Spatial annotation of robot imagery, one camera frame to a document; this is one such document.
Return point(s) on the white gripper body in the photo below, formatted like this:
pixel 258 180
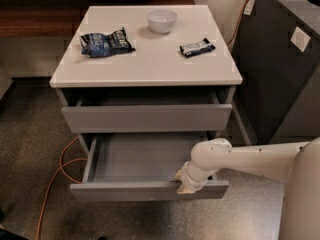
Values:
pixel 190 183

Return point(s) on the grey drawer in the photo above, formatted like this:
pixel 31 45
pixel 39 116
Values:
pixel 146 116
pixel 140 167

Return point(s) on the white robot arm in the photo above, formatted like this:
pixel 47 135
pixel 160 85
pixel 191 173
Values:
pixel 296 164

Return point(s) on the grey top drawer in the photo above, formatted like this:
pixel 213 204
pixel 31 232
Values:
pixel 146 116

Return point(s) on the grey drawer cabinet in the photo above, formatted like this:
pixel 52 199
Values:
pixel 156 69

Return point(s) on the small dark snack packet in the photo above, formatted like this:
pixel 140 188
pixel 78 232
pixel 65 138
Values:
pixel 198 48

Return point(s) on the dark grey bin cabinet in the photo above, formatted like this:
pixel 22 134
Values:
pixel 280 93

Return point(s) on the white bowl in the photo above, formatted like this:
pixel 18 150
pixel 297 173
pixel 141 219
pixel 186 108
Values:
pixel 161 21

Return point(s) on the blue chip bag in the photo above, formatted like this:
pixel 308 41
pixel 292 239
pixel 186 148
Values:
pixel 97 45

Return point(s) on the white label sticker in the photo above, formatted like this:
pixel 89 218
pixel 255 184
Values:
pixel 300 39

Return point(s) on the wooden bench shelf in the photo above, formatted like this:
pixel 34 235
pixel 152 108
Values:
pixel 34 18

